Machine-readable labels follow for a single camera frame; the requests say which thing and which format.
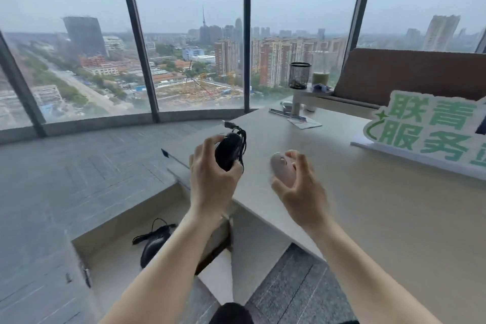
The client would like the person's black clothing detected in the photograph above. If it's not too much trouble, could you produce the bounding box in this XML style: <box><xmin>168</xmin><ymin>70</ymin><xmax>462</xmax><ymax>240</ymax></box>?
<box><xmin>219</xmin><ymin>302</ymin><xmax>252</xmax><ymax>324</ymax></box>

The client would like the white printed card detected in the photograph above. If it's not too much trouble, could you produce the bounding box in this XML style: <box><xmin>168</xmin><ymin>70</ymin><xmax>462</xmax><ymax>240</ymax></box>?
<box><xmin>287</xmin><ymin>116</ymin><xmax>323</xmax><ymax>130</ymax></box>

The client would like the person's right forearm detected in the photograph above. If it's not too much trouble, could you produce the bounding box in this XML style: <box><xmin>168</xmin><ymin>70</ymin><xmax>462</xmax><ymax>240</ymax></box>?
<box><xmin>304</xmin><ymin>220</ymin><xmax>444</xmax><ymax>324</ymax></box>

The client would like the person's left forearm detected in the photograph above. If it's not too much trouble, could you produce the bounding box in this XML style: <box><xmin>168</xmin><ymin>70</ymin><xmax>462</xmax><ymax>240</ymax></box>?
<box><xmin>98</xmin><ymin>211</ymin><xmax>229</xmax><ymax>324</ymax></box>

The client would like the white desk riser shelf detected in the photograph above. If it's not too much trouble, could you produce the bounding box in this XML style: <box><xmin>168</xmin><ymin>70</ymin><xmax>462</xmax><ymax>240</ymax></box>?
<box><xmin>292</xmin><ymin>84</ymin><xmax>375</xmax><ymax>116</ymax></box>

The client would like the glass cup with green liquid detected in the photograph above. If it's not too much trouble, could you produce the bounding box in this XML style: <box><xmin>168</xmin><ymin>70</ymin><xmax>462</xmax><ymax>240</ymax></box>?
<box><xmin>311</xmin><ymin>52</ymin><xmax>332</xmax><ymax>87</ymax></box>

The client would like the person's left hand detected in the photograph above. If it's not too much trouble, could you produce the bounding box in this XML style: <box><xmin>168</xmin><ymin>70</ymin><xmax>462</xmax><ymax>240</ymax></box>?
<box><xmin>189</xmin><ymin>134</ymin><xmax>245</xmax><ymax>219</ymax></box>

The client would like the green and white sign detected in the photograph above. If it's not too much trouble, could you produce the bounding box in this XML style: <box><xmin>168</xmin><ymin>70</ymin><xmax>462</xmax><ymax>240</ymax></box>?
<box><xmin>350</xmin><ymin>90</ymin><xmax>486</xmax><ymax>177</ymax></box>

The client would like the brown partition panel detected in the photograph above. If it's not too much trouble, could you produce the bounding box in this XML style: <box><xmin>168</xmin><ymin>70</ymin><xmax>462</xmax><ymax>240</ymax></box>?
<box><xmin>332</xmin><ymin>48</ymin><xmax>486</xmax><ymax>109</ymax></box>

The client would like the dark window mullion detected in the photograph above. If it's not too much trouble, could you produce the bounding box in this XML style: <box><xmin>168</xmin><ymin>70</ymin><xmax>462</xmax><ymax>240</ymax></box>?
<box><xmin>0</xmin><ymin>31</ymin><xmax>48</xmax><ymax>139</ymax></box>
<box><xmin>242</xmin><ymin>0</ymin><xmax>253</xmax><ymax>114</ymax></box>
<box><xmin>115</xmin><ymin>0</ymin><xmax>161</xmax><ymax>124</ymax></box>
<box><xmin>341</xmin><ymin>0</ymin><xmax>379</xmax><ymax>71</ymax></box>

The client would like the black mesh pen holder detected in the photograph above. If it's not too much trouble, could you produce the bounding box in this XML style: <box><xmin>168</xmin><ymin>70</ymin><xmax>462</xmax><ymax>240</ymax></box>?
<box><xmin>288</xmin><ymin>62</ymin><xmax>312</xmax><ymax>90</ymax></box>

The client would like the beige open storage box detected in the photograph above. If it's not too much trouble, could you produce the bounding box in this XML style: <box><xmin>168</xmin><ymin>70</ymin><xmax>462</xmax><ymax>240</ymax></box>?
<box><xmin>70</xmin><ymin>193</ymin><xmax>233</xmax><ymax>324</ymax></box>

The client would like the black wired mouse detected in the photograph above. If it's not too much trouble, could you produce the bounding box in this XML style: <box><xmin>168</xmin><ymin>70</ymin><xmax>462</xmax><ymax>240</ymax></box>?
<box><xmin>132</xmin><ymin>218</ymin><xmax>177</xmax><ymax>270</ymax></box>
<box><xmin>214</xmin><ymin>121</ymin><xmax>248</xmax><ymax>173</ymax></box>

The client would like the person's right hand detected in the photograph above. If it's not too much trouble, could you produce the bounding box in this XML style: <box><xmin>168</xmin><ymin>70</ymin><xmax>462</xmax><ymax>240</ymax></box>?
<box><xmin>270</xmin><ymin>149</ymin><xmax>332</xmax><ymax>229</ymax></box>

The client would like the white wireless mouse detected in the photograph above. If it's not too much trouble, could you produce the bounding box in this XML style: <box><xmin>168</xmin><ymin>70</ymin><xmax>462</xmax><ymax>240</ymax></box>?
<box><xmin>270</xmin><ymin>151</ymin><xmax>299</xmax><ymax>190</ymax></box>

